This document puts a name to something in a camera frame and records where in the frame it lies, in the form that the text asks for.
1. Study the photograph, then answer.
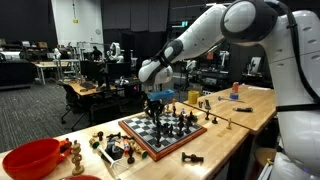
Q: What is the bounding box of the tall tan chess piece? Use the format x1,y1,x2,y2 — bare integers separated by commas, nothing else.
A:
70,139,85,176

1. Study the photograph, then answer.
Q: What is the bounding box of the black pen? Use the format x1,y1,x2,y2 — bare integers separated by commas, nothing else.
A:
232,106,254,113

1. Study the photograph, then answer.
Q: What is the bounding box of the round wooden stool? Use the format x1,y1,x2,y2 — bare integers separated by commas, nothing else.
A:
254,146,278,169

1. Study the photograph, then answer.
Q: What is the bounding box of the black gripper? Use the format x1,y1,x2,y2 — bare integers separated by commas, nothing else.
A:
144,96,165,129

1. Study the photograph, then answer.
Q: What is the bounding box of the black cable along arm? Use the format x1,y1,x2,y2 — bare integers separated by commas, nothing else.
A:
273,0,320,113

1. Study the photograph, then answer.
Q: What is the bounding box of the yellow cup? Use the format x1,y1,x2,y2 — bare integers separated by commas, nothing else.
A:
187,90,200,105

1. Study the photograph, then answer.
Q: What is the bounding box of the wooden desk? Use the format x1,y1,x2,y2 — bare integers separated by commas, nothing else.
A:
58,79,118,98

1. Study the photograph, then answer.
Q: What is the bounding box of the chessboard with orange frame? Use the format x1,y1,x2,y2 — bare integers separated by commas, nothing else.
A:
117,110,208,162

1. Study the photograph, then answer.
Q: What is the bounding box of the black office chair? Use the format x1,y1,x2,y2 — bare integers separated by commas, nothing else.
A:
60,83,88,132

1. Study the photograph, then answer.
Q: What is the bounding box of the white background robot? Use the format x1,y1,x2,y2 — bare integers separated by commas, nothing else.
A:
106,41,125,64

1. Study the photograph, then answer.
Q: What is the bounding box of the red can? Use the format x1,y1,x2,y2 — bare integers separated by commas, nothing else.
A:
231,81,240,94

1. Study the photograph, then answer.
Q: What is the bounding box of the blue handled screwdriver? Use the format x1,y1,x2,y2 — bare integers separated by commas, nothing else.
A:
217,95,245,104

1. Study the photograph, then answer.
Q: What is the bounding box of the black cabinet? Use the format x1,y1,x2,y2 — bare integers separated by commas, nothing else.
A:
0,59,34,89

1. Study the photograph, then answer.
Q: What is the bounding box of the orange blue glue stick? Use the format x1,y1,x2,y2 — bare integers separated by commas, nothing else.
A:
122,139,131,155

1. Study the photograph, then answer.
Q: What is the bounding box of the white table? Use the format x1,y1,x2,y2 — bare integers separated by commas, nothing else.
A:
33,59,81,86

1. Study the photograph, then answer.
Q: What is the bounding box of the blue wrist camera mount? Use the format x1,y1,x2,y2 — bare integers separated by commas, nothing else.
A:
148,88,176,102

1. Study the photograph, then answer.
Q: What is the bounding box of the dark hand tool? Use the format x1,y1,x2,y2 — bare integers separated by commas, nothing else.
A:
203,98,212,111

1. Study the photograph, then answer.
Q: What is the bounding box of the black monitor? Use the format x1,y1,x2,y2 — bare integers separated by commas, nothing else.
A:
106,62,132,81
79,60,101,79

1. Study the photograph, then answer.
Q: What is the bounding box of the red bowl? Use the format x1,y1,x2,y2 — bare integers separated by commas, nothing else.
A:
1,137,73,180

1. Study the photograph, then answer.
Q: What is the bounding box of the white paper strip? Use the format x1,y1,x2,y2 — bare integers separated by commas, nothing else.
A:
247,85,272,92

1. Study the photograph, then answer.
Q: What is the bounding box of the black chess bishop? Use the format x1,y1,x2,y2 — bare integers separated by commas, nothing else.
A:
154,128,163,149

